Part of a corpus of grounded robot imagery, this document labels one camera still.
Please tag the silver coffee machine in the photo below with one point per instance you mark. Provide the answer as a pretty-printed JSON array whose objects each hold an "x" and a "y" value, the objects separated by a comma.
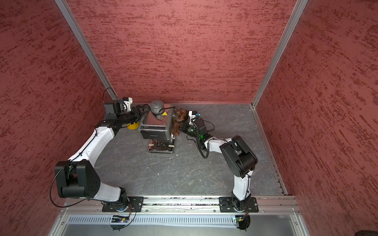
[{"x": 156, "y": 126}]

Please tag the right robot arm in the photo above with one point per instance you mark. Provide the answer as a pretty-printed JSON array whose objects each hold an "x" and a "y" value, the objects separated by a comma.
[{"x": 237, "y": 154}]

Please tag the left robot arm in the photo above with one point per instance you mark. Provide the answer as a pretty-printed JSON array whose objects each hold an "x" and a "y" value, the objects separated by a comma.
[{"x": 76, "y": 178}]

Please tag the yellow metal pen bucket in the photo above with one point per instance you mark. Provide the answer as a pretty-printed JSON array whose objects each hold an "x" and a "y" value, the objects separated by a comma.
[{"x": 133, "y": 126}]

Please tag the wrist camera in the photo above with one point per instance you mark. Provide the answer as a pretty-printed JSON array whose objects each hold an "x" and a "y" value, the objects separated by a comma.
[
  {"x": 197, "y": 124},
  {"x": 117, "y": 107}
]

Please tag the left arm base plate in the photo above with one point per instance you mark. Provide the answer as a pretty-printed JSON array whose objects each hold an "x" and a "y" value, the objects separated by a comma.
[{"x": 131, "y": 204}]

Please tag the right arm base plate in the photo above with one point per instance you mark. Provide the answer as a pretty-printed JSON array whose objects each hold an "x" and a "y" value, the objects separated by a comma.
[{"x": 232, "y": 204}]

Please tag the corner aluminium profile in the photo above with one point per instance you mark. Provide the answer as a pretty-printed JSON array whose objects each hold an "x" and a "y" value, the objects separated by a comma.
[
  {"x": 75, "y": 28},
  {"x": 289, "y": 29}
]

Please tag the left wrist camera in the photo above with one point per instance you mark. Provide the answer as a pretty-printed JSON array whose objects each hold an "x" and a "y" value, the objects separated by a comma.
[{"x": 117, "y": 107}]

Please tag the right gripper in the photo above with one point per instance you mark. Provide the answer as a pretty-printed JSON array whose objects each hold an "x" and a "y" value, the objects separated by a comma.
[{"x": 184, "y": 127}]

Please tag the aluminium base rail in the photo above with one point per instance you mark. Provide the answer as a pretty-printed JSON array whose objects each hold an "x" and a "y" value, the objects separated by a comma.
[{"x": 180, "y": 211}]

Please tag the left corner aluminium profile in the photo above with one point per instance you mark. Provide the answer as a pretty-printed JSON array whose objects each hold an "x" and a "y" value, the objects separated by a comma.
[{"x": 75, "y": 28}]

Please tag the right corner aluminium profile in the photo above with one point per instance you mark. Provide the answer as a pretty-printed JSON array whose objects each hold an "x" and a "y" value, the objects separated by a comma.
[{"x": 289, "y": 29}]

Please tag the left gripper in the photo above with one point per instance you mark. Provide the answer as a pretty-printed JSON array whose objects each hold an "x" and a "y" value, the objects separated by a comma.
[{"x": 139, "y": 114}]

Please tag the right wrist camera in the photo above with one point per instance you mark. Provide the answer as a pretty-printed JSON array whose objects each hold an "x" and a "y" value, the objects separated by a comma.
[{"x": 197, "y": 124}]

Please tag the brown cloth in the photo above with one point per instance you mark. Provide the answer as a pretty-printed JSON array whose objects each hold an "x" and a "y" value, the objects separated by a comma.
[{"x": 179, "y": 119}]

